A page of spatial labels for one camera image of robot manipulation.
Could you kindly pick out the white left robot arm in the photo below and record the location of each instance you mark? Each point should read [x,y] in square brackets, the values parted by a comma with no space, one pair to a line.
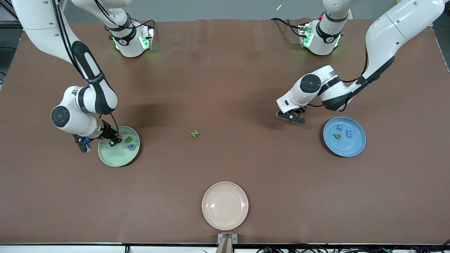
[390,31]

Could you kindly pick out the green foam letter B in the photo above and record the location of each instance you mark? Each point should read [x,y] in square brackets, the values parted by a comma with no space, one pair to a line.
[129,139]

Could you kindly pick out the blue foam letter m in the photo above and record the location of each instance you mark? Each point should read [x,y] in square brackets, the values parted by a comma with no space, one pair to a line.
[349,133]

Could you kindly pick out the light green plate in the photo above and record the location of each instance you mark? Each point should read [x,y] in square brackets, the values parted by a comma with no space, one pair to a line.
[119,156]

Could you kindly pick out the brown table cover mat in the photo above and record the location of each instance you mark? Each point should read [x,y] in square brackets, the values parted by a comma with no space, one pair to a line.
[225,88]

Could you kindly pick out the beige plate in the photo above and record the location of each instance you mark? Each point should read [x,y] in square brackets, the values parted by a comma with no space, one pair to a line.
[225,205]

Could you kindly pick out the metal base connector bracket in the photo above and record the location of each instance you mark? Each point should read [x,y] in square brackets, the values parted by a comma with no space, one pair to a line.
[149,37]
[305,35]

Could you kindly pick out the green foam letter N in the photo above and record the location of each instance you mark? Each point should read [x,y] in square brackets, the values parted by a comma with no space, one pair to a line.
[194,133]

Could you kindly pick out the blue plate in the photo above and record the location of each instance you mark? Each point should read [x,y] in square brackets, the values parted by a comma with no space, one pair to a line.
[348,147]

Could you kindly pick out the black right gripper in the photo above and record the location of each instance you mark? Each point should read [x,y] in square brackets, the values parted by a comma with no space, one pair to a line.
[107,133]

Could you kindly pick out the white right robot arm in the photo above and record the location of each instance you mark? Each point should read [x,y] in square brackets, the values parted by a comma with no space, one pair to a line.
[38,21]

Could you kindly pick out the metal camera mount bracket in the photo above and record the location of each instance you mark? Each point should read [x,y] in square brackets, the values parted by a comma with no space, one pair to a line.
[227,242]

